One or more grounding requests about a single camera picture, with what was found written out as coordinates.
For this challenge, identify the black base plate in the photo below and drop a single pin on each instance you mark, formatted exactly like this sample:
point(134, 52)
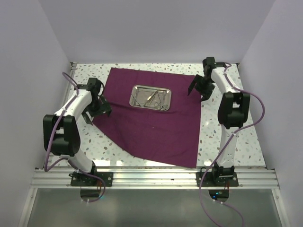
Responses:
point(216, 178)
point(81, 180)

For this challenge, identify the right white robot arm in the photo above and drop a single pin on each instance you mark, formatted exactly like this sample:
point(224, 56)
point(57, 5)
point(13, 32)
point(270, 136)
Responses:
point(232, 113)

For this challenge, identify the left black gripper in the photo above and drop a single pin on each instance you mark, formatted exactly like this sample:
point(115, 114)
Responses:
point(104, 108)

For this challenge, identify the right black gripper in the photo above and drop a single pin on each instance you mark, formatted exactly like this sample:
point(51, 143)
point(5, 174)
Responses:
point(208, 94)

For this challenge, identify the purple surgical cloth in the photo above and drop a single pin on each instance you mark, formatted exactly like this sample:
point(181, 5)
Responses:
point(170, 137)

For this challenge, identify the aluminium mounting rail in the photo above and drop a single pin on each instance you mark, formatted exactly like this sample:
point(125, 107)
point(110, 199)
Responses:
point(155, 178)

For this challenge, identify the steel surgical scissors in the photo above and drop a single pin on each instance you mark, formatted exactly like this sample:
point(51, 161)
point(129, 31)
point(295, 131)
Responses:
point(158, 103)

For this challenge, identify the steel tweezers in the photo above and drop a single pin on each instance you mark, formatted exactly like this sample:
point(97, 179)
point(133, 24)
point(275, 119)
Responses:
point(150, 98)

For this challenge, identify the steel forceps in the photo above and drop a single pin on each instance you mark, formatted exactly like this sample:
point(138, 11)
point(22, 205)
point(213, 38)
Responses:
point(139, 96)

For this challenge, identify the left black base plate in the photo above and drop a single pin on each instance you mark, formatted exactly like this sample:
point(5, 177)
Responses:
point(81, 180)

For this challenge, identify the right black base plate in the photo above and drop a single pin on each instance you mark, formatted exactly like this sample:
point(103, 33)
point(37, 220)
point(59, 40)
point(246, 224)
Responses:
point(216, 178)

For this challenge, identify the steel instrument tray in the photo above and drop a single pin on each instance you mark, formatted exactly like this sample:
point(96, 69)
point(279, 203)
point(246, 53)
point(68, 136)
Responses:
point(167, 99)

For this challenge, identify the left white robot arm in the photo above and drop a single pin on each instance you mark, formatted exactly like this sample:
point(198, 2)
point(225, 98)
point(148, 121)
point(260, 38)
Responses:
point(60, 131)

